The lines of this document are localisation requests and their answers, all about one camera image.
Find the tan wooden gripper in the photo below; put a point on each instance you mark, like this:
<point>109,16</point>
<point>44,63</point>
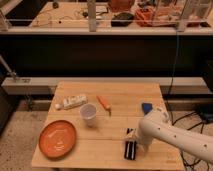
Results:
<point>131,136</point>

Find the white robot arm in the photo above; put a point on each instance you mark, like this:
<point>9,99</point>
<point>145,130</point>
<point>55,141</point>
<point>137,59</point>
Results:
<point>155,125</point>

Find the clear plastic cup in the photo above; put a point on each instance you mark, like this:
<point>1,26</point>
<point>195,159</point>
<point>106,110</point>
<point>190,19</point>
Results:
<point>88,114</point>

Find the orange ceramic plate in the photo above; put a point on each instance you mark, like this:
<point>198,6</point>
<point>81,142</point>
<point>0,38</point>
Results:
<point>57,139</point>

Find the blue cloth object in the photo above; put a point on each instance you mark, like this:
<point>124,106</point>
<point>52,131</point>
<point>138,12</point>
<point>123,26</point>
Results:
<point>146,107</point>

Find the white tube bottle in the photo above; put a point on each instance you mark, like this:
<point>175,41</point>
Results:
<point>72,102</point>

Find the black bag on bench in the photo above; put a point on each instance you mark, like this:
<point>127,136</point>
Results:
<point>122,19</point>

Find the orange tool case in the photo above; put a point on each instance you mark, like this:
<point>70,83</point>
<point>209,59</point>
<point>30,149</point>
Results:
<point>154,18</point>

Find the orange handled knife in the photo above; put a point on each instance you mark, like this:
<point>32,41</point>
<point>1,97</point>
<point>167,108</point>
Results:
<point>105,104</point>

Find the white vertical post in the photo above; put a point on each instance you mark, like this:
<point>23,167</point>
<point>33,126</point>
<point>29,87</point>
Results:
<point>91,15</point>

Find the metal clamp bracket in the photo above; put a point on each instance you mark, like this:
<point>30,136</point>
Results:
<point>13,74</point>

